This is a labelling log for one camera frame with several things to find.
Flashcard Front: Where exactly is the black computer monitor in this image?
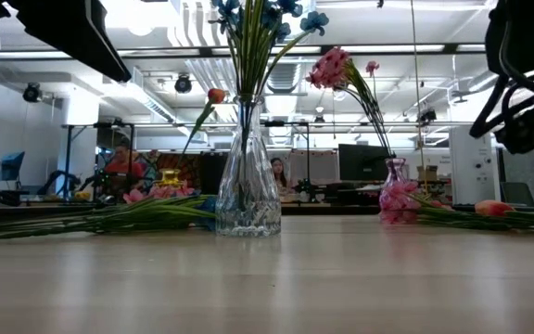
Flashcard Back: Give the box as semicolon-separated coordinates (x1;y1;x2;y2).
337;143;391;185

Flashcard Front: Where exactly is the black ceiling-mounted camera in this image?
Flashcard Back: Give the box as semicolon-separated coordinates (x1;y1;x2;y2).
21;82;45;104
174;73;193;96
417;107;438;125

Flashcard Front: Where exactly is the blue-lit monitor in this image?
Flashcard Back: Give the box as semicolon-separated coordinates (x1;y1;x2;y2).
0;150;26;183

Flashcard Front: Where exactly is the colourful patterned cloth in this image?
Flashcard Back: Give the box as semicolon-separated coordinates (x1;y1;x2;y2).
136;150;203;190

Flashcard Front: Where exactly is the yellow glass vase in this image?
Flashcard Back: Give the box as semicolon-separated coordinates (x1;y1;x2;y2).
154;167;188;190

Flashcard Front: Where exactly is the white column with sockets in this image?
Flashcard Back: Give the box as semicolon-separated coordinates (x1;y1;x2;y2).
449;124;503;207

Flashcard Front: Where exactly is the silver ceiling duct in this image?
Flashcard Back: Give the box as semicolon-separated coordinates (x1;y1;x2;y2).
468;69;500;94

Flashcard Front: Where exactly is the clear ribbed glass vase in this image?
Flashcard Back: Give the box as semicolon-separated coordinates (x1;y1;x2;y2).
214;95;283;238

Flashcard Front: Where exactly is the black overhead frame bar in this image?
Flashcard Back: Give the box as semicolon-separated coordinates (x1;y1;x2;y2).
0;42;489;60

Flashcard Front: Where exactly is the orange artificial tulip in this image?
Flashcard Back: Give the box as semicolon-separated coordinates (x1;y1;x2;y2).
474;199;534;228
167;86;228;175

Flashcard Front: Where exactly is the pink glass vase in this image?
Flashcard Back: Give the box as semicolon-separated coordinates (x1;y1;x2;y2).
378;157;410;221

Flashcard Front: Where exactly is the black metal stand frame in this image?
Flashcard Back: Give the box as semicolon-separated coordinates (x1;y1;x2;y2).
61;122;136;201

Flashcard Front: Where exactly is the cardboard box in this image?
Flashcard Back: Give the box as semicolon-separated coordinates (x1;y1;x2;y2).
416;165;439;182

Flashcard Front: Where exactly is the grey cubicle partition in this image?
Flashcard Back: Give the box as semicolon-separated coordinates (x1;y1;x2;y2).
502;147;534;208

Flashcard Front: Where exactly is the blue artificial flower bunch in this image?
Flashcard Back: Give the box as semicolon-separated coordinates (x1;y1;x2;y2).
209;0;331;212
85;197;218;233

